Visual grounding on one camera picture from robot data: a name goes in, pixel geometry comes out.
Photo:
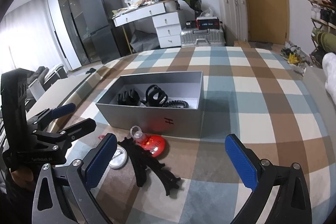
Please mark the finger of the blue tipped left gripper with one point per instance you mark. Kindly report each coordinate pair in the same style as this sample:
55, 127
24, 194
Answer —
48, 115

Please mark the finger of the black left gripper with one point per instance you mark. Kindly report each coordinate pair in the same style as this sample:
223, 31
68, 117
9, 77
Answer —
72, 133

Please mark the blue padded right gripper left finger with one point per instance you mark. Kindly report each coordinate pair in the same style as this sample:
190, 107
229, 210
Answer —
51, 204

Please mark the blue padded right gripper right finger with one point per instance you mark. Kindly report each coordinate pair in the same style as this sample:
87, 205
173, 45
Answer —
292, 203

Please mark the white round pin badge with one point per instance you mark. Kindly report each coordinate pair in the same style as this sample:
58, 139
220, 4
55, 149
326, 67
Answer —
119, 159

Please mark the black rounded hair clip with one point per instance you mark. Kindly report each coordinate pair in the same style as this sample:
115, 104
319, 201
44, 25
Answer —
128, 98

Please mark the large black hair claw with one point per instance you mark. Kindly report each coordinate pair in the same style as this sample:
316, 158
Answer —
142, 159

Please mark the red flag pin badge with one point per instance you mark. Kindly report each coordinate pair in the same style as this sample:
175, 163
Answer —
155, 144

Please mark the person's left hand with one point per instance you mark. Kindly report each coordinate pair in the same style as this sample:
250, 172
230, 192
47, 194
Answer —
22, 177

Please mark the grey flat board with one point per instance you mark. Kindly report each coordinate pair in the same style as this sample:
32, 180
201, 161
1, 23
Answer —
57, 94

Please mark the plaid bed cover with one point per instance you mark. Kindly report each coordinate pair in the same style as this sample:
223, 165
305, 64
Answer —
251, 93

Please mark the grey open cardboard box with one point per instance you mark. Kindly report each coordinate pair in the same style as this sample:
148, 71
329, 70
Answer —
166, 103

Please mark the black refrigerator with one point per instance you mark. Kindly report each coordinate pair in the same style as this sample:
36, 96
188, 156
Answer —
108, 39

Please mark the glass door cabinet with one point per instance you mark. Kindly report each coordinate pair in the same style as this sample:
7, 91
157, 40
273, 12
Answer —
78, 31

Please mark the shoes on floor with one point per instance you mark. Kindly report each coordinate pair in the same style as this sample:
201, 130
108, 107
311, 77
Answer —
293, 55

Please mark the white rolled blanket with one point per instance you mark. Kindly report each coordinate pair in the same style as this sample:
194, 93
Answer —
329, 68

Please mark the white desk with drawers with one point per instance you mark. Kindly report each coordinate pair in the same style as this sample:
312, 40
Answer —
167, 17

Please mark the silver lying suitcase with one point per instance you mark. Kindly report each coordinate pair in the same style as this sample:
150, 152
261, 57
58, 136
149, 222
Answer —
208, 38

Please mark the olive green rolled mat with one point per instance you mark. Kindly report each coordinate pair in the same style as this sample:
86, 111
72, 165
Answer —
327, 41

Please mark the black red box on suitcase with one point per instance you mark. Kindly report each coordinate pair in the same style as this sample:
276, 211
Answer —
207, 22

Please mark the flower bouquet black wrap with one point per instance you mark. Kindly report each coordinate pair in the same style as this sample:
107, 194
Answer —
195, 5

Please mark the wooden shoe rack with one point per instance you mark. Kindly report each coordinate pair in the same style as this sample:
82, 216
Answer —
322, 18

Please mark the white upright suitcase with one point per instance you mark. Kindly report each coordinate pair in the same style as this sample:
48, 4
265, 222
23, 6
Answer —
235, 20

